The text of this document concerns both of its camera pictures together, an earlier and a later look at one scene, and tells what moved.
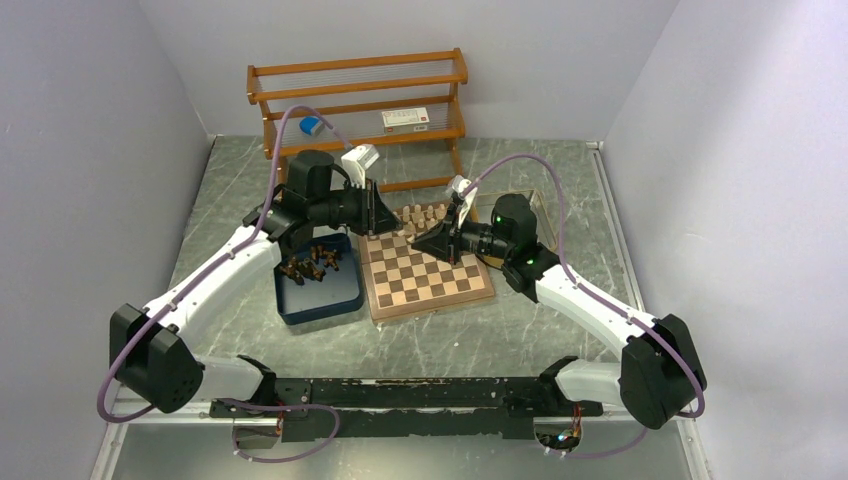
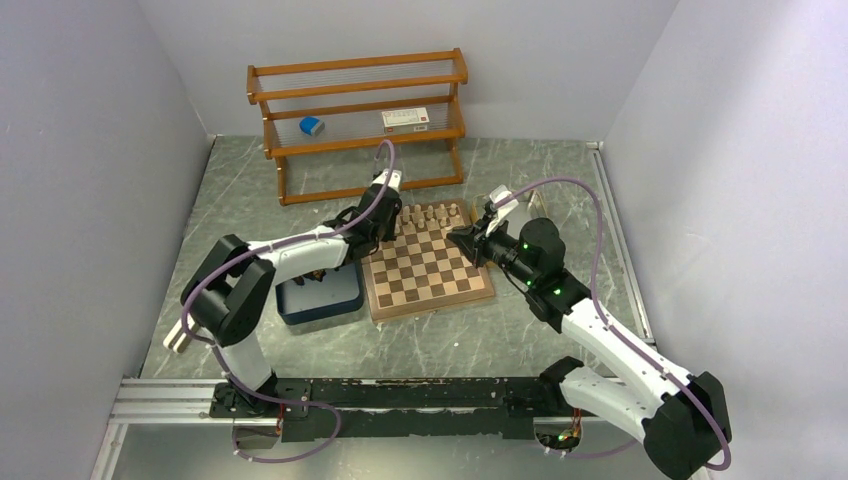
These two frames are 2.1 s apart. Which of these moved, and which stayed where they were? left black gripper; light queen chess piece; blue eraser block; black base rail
Moved: left black gripper
Stayed: black base rail; blue eraser block; light queen chess piece
